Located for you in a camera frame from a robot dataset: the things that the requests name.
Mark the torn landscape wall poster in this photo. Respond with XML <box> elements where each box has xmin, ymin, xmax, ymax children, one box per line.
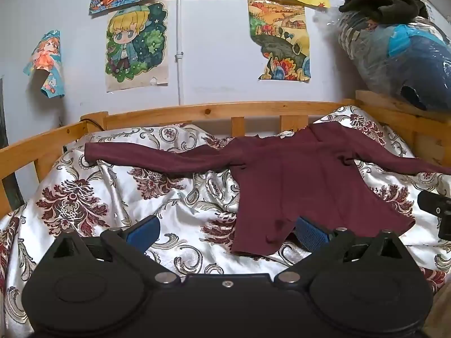
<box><xmin>247</xmin><ymin>0</ymin><xmax>313</xmax><ymax>84</ymax></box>

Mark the curled cartoon girl wall poster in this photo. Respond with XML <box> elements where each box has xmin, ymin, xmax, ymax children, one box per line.
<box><xmin>23</xmin><ymin>30</ymin><xmax>66</xmax><ymax>99</ymax></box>

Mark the white floral satin blanket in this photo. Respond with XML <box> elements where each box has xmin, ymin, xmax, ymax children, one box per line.
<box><xmin>0</xmin><ymin>106</ymin><xmax>451</xmax><ymax>338</ymax></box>

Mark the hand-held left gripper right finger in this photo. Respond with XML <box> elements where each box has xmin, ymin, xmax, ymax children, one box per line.
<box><xmin>276</xmin><ymin>216</ymin><xmax>406</xmax><ymax>284</ymax></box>

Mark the maroon long-sleeve shirt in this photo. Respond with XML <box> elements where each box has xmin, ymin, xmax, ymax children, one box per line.
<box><xmin>85</xmin><ymin>121</ymin><xmax>451</xmax><ymax>257</ymax></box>

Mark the blond cartoon figure wall poster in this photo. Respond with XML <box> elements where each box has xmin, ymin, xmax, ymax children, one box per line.
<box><xmin>105</xmin><ymin>2</ymin><xmax>169</xmax><ymax>93</ymax></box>

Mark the wooden bed frame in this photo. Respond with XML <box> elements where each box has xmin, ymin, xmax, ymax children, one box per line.
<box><xmin>0</xmin><ymin>90</ymin><xmax>451</xmax><ymax>219</ymax></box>

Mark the plastic-wrapped blue bedding bundle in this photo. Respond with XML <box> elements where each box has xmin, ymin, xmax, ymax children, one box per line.
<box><xmin>336</xmin><ymin>0</ymin><xmax>451</xmax><ymax>112</ymax></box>

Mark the white wall pipe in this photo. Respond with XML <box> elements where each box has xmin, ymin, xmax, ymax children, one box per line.
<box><xmin>176</xmin><ymin>0</ymin><xmax>185</xmax><ymax>106</ymax></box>

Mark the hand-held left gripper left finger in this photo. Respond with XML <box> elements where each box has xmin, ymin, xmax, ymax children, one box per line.
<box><xmin>47</xmin><ymin>215</ymin><xmax>177</xmax><ymax>284</ymax></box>

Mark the black cable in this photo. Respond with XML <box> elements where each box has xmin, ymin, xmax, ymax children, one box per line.
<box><xmin>80</xmin><ymin>117</ymin><xmax>107</xmax><ymax>132</ymax></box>

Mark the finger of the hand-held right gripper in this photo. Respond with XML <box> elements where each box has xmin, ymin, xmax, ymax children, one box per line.
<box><xmin>417</xmin><ymin>190</ymin><xmax>451</xmax><ymax>216</ymax></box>
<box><xmin>438</xmin><ymin>215</ymin><xmax>451</xmax><ymax>240</ymax></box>

